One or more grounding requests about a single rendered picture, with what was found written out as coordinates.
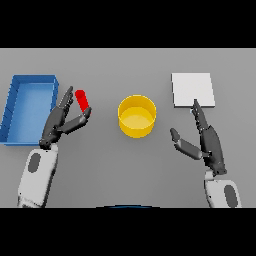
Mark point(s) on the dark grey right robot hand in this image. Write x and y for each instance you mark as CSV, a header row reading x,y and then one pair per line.
x,y
210,141

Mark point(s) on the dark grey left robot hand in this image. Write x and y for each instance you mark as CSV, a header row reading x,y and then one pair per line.
x,y
56,122

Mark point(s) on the red beaker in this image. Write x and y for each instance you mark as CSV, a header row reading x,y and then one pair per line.
x,y
82,100

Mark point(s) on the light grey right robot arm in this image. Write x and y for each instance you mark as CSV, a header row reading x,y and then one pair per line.
x,y
221,193

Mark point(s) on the pale square scale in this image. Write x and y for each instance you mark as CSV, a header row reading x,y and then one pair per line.
x,y
192,89

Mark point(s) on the yellow bowl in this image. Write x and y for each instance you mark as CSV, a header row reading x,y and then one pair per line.
x,y
137,116

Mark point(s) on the blue tray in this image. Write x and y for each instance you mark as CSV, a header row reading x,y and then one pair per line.
x,y
29,108

